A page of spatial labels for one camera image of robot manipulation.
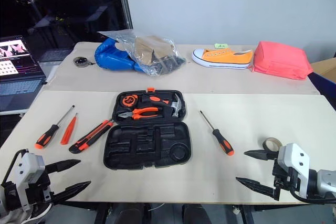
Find dark rounded shape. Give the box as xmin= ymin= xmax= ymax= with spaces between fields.
xmin=112 ymin=202 xmax=152 ymax=224

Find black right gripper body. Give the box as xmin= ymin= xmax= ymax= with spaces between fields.
xmin=271 ymin=156 xmax=300 ymax=201

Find pink fabric bag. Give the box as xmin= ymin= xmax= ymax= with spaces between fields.
xmin=250 ymin=40 xmax=314 ymax=81

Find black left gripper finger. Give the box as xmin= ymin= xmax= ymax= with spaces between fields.
xmin=45 ymin=159 xmax=81 ymax=176
xmin=51 ymin=180 xmax=92 ymax=205

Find orange black utility knife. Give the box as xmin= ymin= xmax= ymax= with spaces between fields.
xmin=68 ymin=119 xmax=114 ymax=155

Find brown tape roll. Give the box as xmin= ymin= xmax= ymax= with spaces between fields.
xmin=262 ymin=137 xmax=284 ymax=153

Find small round tin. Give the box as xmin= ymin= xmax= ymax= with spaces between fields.
xmin=72 ymin=56 xmax=96 ymax=68

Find black small parts pile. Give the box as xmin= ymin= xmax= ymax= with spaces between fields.
xmin=154 ymin=55 xmax=185 ymax=74

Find dark blue chair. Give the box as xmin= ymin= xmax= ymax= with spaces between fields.
xmin=307 ymin=71 xmax=336 ymax=98

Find orange handled pliers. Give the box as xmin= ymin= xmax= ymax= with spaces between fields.
xmin=117 ymin=106 xmax=161 ymax=121

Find open laptop lit screen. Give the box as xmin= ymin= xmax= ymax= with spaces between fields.
xmin=0 ymin=35 xmax=48 ymax=116

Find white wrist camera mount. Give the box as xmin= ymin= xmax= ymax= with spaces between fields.
xmin=277 ymin=143 xmax=311 ymax=198
xmin=14 ymin=152 xmax=46 ymax=211

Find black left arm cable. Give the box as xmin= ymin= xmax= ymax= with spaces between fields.
xmin=1 ymin=149 xmax=29 ymax=183

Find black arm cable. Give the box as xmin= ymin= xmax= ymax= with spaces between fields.
xmin=1 ymin=149 xmax=29 ymax=183
xmin=289 ymin=189 xmax=336 ymax=205

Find brown paper piece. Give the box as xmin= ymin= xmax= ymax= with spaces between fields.
xmin=134 ymin=35 xmax=174 ymax=66

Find orange canvas sneaker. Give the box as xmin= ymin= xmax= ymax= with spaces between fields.
xmin=192 ymin=48 xmax=254 ymax=70

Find orange black handled screwdriver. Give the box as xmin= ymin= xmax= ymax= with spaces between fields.
xmin=35 ymin=104 xmax=76 ymax=150
xmin=199 ymin=110 xmax=235 ymax=156

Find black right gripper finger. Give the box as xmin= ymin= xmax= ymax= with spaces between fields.
xmin=235 ymin=177 xmax=276 ymax=196
xmin=244 ymin=150 xmax=279 ymax=161

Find black tool case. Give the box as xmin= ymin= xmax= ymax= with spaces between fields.
xmin=103 ymin=87 xmax=191 ymax=170

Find clear plastic bag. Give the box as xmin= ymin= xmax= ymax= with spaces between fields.
xmin=97 ymin=30 xmax=187 ymax=77

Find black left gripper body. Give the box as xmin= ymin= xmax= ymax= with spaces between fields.
xmin=25 ymin=172 xmax=55 ymax=206

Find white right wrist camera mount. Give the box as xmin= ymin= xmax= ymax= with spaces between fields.
xmin=277 ymin=143 xmax=311 ymax=198

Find orange tester pen screwdriver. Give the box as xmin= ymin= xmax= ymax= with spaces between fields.
xmin=60 ymin=112 xmax=79 ymax=145

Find cardboard box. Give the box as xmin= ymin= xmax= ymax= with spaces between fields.
xmin=309 ymin=57 xmax=336 ymax=78

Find orange black tape measure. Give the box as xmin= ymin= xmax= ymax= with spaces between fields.
xmin=121 ymin=94 xmax=140 ymax=108

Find claw hammer orange black handle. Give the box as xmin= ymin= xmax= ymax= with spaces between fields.
xmin=140 ymin=94 xmax=185 ymax=118

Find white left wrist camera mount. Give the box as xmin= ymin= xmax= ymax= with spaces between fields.
xmin=14 ymin=152 xmax=46 ymax=211

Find blue plastic bag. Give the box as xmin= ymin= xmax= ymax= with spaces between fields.
xmin=94 ymin=37 xmax=148 ymax=74

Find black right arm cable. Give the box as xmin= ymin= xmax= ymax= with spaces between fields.
xmin=289 ymin=189 xmax=336 ymax=205

